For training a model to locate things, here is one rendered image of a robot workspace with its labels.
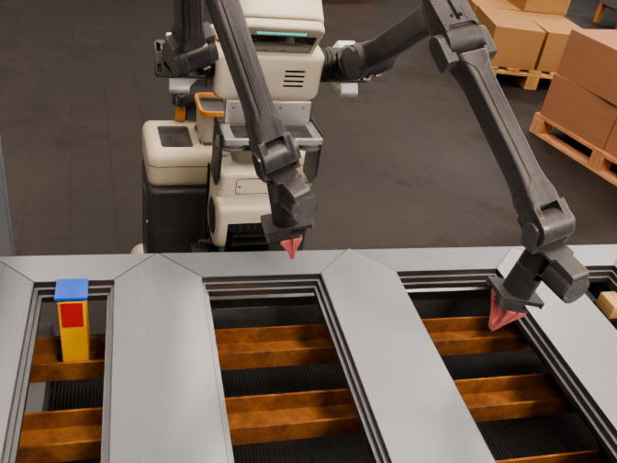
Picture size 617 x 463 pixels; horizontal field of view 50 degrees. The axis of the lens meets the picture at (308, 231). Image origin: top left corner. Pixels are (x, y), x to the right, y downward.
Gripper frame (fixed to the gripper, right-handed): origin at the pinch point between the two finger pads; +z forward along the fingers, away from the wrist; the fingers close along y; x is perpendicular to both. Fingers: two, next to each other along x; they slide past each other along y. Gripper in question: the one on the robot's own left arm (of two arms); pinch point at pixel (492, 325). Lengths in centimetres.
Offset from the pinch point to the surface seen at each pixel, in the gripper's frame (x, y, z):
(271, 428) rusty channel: -2.0, -36.0, 31.0
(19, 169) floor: 229, -94, 120
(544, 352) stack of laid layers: 1.4, 18.6, 6.1
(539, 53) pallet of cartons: 375, 266, 5
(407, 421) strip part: -14.5, -19.6, 12.4
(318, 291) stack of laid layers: 25.1, -24.3, 16.8
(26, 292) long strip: 26, -84, 28
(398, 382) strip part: -5.6, -17.9, 12.1
